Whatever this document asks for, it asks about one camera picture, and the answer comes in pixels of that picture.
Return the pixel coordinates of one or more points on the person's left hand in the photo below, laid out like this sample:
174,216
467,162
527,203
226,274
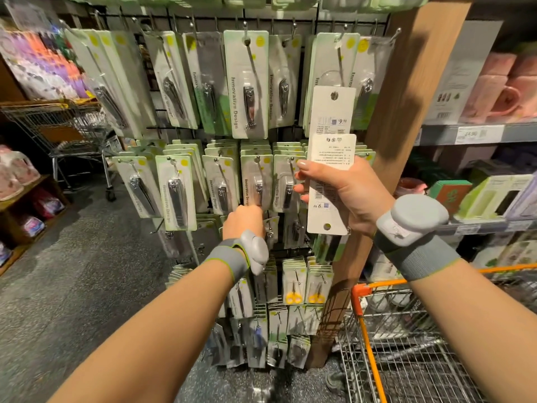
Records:
243,220

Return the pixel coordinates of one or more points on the person's right hand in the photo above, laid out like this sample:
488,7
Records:
357,195

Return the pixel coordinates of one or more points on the white carded nail clipper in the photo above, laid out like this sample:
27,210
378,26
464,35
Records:
327,151
333,109

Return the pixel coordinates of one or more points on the rows of hung nail clipper packs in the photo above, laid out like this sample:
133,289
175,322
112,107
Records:
243,79

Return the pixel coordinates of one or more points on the person's left forearm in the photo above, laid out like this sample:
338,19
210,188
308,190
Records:
143,340

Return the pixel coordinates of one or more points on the pink mugs on shelf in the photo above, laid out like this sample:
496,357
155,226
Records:
411,187

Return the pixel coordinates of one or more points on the grey kitchenware shelf unit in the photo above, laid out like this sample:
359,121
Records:
495,134

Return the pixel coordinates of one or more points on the large white product box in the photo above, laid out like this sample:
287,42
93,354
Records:
461,75

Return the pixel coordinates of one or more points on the empty silver shopping cart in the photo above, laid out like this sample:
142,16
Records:
59,130

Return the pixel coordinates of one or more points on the wooden detergent shelf unit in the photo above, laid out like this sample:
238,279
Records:
25,222

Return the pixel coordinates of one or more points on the grey wrist tracker band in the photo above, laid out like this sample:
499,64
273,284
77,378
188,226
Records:
252,252
411,222

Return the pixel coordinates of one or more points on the teal orange box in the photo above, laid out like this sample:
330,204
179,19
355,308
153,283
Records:
449,199

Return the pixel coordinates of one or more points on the green white box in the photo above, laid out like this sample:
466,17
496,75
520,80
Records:
495,197

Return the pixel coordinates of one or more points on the row of pastel laundry bottles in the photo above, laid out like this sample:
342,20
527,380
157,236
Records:
42,63

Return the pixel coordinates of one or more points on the wooden post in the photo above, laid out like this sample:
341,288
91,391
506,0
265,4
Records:
411,105

